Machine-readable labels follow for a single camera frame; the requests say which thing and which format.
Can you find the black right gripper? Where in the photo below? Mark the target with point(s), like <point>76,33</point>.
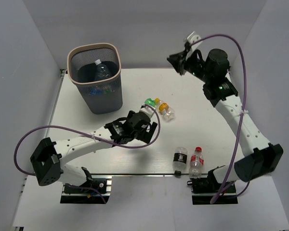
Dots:
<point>179,61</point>

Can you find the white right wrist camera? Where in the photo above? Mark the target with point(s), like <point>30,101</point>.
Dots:
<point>192,39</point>

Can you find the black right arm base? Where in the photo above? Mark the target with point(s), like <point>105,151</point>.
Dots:
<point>203,191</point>

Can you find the red cap clear bottle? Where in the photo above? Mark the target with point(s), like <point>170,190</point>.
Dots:
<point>196,163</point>

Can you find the black label water bottle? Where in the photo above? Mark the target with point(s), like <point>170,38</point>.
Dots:
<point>179,161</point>

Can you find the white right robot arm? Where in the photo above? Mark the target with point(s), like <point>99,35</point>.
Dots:
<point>260,156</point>

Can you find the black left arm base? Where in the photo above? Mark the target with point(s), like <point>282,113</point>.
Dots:
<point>95,192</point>

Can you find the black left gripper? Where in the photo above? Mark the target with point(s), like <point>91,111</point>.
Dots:
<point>146,136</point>

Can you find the blue label water bottle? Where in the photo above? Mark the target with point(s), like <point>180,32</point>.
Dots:
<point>95,91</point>

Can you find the orange label clear bottle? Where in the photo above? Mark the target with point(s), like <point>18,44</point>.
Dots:
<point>165,110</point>

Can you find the clear unlabelled plastic bottle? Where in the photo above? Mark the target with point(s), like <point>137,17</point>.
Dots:
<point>102,71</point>

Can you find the green Sprite bottle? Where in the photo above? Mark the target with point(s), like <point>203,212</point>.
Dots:
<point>150,102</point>
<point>107,89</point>

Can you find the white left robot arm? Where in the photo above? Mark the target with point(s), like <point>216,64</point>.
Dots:
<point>50,159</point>

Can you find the grey mesh waste bin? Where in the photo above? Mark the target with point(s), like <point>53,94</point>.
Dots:
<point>81,71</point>

